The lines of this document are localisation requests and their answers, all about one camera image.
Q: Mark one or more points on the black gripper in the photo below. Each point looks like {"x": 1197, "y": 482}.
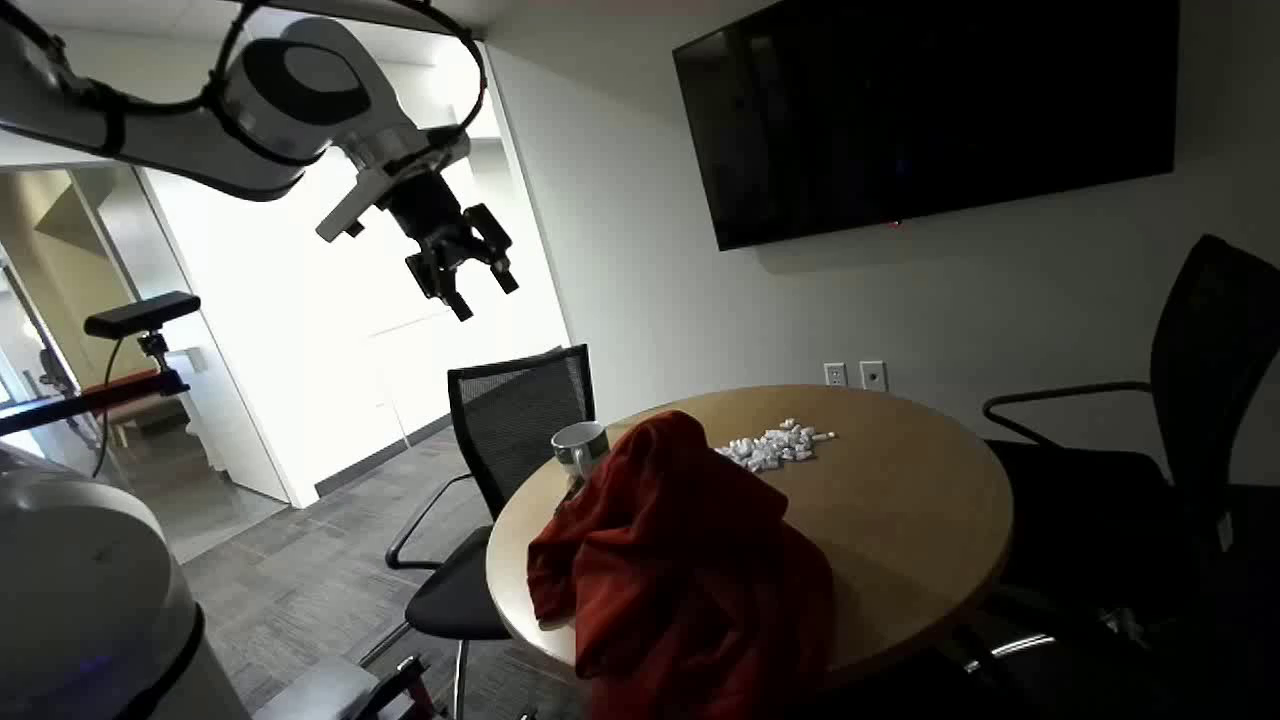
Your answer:
{"x": 436, "y": 219}

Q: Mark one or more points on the red cloth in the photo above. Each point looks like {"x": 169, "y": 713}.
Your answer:
{"x": 682, "y": 573}

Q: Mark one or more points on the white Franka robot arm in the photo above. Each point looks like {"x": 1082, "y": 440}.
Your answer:
{"x": 160, "y": 126}

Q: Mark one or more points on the black mesh office chair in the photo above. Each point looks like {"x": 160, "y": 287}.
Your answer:
{"x": 515, "y": 424}
{"x": 1215, "y": 384}

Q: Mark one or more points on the white mug with green print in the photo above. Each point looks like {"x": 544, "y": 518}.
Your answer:
{"x": 583, "y": 446}

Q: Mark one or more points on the pile of small white pieces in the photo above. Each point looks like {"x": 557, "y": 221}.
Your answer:
{"x": 774, "y": 446}

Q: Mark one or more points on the black orange bar clamp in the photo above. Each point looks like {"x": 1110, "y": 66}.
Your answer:
{"x": 405, "y": 687}

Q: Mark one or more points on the robot mounting platform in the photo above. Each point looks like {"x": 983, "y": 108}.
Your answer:
{"x": 325, "y": 694}

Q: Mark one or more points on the black office chair chrome legs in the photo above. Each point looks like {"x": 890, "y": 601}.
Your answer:
{"x": 1174, "y": 683}

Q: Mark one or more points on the black stereo camera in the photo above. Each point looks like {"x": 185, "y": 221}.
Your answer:
{"x": 143, "y": 315}

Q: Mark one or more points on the camera stand with red clamp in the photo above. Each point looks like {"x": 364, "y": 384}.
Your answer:
{"x": 120, "y": 389}

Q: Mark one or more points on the white wall outlet plate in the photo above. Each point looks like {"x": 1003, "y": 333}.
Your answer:
{"x": 875, "y": 372}
{"x": 833, "y": 372}

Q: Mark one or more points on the black wall-mounted TV screen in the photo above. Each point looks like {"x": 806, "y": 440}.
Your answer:
{"x": 921, "y": 104}

